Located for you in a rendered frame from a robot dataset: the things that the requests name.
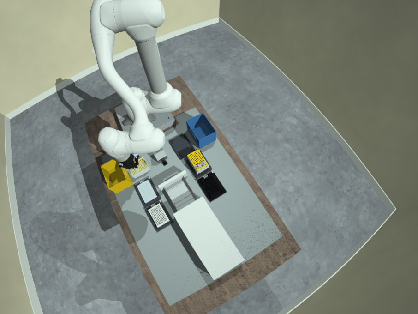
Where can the blue bin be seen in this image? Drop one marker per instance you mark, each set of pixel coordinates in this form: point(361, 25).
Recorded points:
point(201, 130)

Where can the yellow open-top bin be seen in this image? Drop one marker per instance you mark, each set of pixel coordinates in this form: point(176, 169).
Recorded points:
point(117, 178)

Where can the black assay plate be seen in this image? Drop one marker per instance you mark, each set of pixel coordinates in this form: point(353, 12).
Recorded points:
point(211, 185)

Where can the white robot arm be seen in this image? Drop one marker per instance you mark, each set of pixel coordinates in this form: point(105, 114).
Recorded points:
point(140, 19)

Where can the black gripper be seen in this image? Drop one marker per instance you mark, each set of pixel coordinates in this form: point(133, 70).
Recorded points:
point(129, 163)

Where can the grey bench mat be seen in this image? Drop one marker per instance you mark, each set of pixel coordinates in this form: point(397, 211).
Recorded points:
point(172, 260)

